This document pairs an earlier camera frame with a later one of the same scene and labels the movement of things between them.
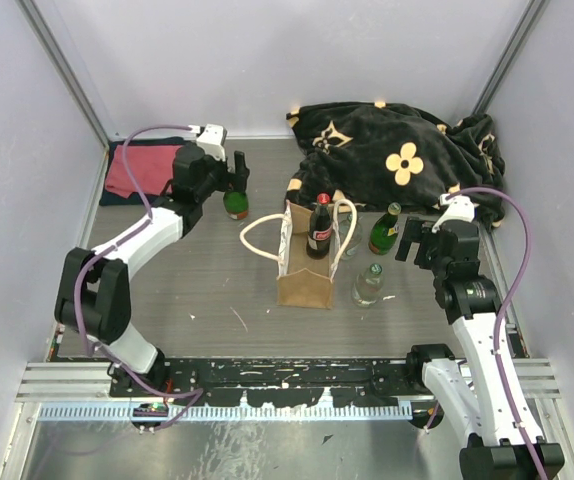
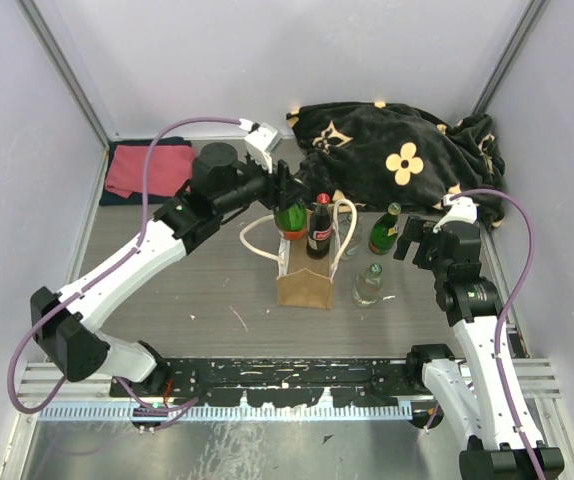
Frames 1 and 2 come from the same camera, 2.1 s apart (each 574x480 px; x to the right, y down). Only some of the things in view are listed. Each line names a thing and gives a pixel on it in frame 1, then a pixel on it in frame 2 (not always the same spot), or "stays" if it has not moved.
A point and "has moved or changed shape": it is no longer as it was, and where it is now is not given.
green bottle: (385, 230) stays
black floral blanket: (378, 155) stays
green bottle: (236, 204) has moved or changed shape
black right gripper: (417, 231) stays
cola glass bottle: (319, 237) stays
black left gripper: (232, 181) → (283, 188)
